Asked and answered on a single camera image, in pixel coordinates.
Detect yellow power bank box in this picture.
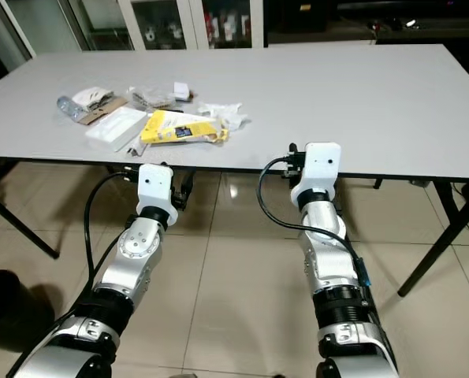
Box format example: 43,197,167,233
140,109,227,146

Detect white plastic tray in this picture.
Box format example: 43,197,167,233
84,106,148,144

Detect black rubbish bin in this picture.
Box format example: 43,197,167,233
0,270,42,347

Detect grey table with black legs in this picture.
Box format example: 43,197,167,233
0,43,469,298

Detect white crumpled plastic bag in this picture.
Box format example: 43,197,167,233
196,102,249,131

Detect clear plastic wrapper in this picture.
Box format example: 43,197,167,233
127,85,177,109

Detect small white box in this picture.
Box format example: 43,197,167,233
173,81,192,101

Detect brown cardboard piece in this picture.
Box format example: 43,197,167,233
78,96,129,127

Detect white crumpled paper bag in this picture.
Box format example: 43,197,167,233
70,87,114,109

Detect clear plastic bottle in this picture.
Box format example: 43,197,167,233
57,95,87,123

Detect dark wooden cabinet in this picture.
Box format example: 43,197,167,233
264,0,469,60

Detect white glass door cabinet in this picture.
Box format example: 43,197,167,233
117,0,265,50

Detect aluminium sliding glass door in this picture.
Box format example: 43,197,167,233
0,0,121,76

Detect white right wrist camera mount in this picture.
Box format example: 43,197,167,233
291,143,342,207

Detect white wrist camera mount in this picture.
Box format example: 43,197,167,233
291,143,342,207
136,163,179,229

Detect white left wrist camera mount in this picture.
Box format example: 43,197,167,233
136,163,179,229

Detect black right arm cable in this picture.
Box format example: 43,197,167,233
258,156,373,292

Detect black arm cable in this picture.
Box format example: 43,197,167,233
258,156,373,292
7,171,140,378

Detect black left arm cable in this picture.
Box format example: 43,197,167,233
7,171,140,378

